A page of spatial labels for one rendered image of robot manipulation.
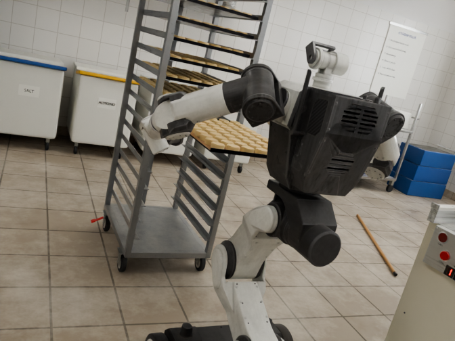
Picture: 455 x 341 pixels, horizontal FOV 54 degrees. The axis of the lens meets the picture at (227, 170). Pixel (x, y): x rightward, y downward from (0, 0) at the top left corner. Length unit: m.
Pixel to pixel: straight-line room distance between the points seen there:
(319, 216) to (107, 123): 3.13
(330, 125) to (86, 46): 3.81
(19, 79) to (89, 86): 0.55
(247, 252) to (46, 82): 2.93
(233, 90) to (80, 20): 3.62
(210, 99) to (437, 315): 1.07
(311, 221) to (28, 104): 3.23
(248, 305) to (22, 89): 3.01
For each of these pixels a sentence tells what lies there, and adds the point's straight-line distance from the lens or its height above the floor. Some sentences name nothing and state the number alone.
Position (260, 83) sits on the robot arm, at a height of 1.18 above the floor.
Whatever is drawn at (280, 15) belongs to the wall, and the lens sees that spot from 5.38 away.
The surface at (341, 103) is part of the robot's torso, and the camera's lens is 1.21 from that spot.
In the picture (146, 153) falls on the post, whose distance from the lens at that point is 2.18.
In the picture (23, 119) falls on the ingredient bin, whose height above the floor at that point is 0.27.
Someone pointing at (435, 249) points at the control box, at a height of 0.76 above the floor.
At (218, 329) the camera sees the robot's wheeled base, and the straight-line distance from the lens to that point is 1.88.
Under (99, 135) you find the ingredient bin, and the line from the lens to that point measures 4.27.
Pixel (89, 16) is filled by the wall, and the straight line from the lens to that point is 4.78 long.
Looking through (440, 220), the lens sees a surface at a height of 0.85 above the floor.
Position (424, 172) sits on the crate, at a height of 0.32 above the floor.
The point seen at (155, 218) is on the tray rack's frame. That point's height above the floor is 0.15.
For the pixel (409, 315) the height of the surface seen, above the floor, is 0.48.
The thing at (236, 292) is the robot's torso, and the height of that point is 0.43.
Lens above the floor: 1.25
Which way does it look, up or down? 15 degrees down
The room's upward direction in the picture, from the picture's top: 14 degrees clockwise
